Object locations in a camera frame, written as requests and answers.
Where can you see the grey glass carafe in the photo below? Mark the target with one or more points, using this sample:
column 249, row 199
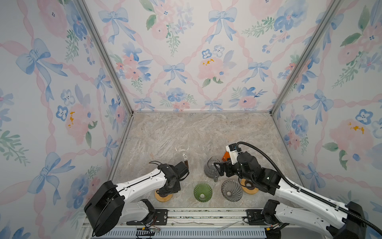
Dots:
column 210, row 169

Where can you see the clear glass server wooden handle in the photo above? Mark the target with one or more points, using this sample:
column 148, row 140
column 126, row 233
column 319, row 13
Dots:
column 183, row 149

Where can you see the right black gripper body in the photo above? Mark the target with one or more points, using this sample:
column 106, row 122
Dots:
column 232, row 171

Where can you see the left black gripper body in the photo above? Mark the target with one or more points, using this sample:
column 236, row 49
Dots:
column 176, row 187

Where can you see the orange coffee filter pack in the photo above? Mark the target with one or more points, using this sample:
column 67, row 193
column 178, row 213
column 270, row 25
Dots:
column 226, row 157

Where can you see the grey glass dripper cone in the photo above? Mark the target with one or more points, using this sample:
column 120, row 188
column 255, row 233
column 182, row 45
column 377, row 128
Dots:
column 231, row 191

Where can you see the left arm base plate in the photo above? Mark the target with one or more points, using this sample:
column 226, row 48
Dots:
column 157, row 218

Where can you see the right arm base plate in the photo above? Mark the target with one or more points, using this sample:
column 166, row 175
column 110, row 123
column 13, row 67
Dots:
column 254, row 217

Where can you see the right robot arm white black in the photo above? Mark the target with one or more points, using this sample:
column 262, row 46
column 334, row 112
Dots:
column 333, row 219

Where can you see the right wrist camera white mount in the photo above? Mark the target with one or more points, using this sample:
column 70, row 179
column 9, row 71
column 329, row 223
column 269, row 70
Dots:
column 233, row 151

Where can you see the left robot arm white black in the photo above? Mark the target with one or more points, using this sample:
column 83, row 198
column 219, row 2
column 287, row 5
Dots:
column 114, row 204

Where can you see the aluminium mounting rail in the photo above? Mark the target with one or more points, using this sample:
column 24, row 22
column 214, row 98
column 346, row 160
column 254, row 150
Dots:
column 210, row 223

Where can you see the green glass dripper cone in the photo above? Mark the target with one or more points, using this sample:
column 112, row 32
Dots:
column 203, row 192

